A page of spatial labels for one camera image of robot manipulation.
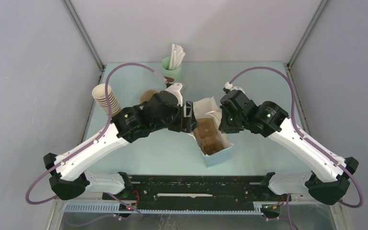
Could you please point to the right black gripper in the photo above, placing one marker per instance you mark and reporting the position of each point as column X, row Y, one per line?
column 224, row 127

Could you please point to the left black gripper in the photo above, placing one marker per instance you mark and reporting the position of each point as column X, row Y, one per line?
column 186, row 124

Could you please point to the light blue paper bag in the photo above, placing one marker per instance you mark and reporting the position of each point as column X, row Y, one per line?
column 208, row 108

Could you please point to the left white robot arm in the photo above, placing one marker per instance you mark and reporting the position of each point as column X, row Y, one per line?
column 72, row 178

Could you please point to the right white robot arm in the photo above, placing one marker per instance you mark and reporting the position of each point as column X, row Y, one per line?
column 330, row 175

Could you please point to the green cup holder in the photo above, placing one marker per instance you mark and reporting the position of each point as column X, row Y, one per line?
column 172, row 76

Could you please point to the white wrapped straws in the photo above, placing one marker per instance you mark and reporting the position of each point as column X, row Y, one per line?
column 176, row 57

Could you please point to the stack of brown paper cups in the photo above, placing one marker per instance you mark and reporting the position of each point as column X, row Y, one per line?
column 106, row 99

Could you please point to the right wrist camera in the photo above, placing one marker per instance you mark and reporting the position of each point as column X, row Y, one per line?
column 229, row 87

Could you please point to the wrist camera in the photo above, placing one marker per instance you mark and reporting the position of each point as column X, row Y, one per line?
column 229, row 87
column 176, row 89

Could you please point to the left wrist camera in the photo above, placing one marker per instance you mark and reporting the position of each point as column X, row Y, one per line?
column 176, row 89

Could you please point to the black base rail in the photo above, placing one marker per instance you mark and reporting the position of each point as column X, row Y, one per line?
column 190, row 193

